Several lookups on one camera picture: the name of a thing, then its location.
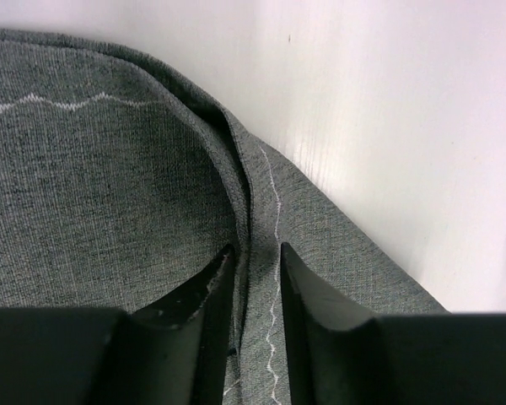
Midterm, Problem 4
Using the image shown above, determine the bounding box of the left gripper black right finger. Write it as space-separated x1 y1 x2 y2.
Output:
281 243 382 404

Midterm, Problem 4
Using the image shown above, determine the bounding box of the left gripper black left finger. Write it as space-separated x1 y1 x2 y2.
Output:
130 245 235 404

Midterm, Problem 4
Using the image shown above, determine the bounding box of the grey cloth napkin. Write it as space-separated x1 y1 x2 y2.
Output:
0 29 444 404

